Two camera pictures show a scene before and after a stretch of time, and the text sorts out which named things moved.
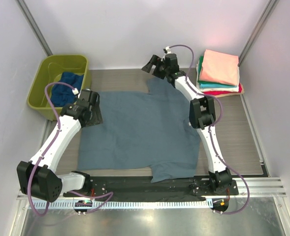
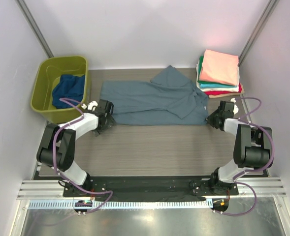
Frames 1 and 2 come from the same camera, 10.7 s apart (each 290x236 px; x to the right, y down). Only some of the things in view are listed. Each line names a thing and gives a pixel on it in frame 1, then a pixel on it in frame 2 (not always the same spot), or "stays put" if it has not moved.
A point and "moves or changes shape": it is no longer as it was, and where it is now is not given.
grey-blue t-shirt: x=148 y=130 moves or changes shape
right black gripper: x=154 y=60 to x=209 y=119
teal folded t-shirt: x=208 y=85 stays put
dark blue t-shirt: x=62 y=95 stays put
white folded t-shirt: x=218 y=89 stays put
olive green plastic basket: x=49 y=67 stays put
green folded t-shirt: x=199 y=68 stays put
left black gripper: x=97 y=119 to x=110 y=122
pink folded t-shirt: x=217 y=67 stays put
